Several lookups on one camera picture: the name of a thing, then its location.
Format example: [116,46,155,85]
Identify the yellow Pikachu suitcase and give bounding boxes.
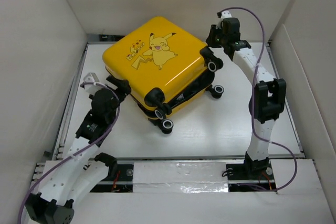
[102,16,224,134]

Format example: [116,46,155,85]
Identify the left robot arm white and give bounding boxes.
[25,73,131,223]

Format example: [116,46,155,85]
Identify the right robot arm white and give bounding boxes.
[206,16,287,178]

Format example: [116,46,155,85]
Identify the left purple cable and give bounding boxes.
[17,81,121,224]

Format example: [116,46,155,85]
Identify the purple cable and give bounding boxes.
[228,6,297,192]
[17,81,121,224]

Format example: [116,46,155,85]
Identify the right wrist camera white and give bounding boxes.
[217,10,232,20]

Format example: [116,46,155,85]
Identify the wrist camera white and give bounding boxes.
[80,72,100,95]
[217,10,232,20]

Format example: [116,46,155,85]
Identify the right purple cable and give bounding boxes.
[228,6,297,192]

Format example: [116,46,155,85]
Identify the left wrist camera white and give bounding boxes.
[80,72,100,95]

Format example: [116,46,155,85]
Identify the aluminium front rail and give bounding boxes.
[31,155,305,185]

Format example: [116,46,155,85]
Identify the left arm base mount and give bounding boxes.
[90,164,134,193]

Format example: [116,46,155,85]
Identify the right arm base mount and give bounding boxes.
[222,163,277,192]

